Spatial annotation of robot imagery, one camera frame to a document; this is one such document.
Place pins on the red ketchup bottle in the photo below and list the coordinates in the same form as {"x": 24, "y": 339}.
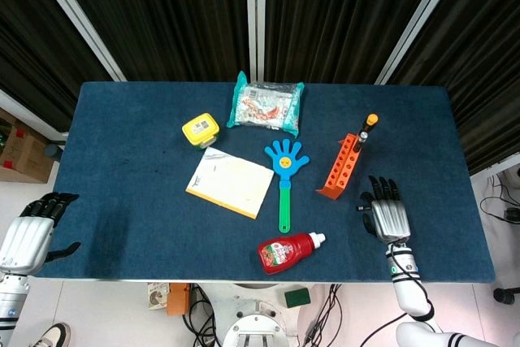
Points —
{"x": 284, "y": 253}

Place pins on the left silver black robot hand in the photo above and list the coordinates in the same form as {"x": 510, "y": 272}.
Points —
{"x": 24, "y": 237}

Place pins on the white frame post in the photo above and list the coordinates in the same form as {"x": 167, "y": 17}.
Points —
{"x": 77, "y": 18}
{"x": 256, "y": 18}
{"x": 418, "y": 22}

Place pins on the brown cardboard box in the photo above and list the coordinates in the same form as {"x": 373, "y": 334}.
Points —
{"x": 24, "y": 152}

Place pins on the blue felt table mat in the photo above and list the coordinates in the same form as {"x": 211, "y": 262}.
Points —
{"x": 122, "y": 160}

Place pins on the yellow lidded green container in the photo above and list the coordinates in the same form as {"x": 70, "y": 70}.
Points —
{"x": 199, "y": 127}

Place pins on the black caster wheel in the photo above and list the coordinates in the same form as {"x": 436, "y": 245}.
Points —
{"x": 505, "y": 295}

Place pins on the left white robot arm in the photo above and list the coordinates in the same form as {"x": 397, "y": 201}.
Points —
{"x": 10, "y": 302}

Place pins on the black pleated curtain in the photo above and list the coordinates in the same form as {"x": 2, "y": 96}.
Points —
{"x": 337, "y": 14}
{"x": 28, "y": 46}
{"x": 170, "y": 14}
{"x": 487, "y": 58}

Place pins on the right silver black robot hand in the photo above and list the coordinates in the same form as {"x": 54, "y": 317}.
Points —
{"x": 388, "y": 217}

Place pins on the black orange tool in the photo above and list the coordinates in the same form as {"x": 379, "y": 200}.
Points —
{"x": 370, "y": 121}

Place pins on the green block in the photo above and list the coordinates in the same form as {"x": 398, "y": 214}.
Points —
{"x": 297, "y": 298}

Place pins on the grey caster wheel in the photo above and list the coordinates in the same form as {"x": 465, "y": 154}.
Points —
{"x": 54, "y": 151}

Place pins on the teal snack bag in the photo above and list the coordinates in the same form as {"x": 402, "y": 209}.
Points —
{"x": 264, "y": 107}

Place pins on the black power adapter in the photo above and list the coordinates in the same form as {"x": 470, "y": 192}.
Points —
{"x": 512, "y": 214}

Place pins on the orange box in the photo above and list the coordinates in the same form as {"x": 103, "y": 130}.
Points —
{"x": 178, "y": 300}

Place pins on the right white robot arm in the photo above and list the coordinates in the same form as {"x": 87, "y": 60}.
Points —
{"x": 410, "y": 294}

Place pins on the small printed packet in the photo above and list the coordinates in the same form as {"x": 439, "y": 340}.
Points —
{"x": 157, "y": 296}

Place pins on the white black sneaker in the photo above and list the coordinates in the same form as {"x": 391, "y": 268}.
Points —
{"x": 53, "y": 335}

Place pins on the orange tool holder stand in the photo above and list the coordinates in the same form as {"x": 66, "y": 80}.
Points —
{"x": 339, "y": 170}

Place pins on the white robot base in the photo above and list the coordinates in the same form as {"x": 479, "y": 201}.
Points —
{"x": 256, "y": 318}

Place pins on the blue hand clapper toy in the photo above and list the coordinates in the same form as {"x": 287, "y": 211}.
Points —
{"x": 286, "y": 162}

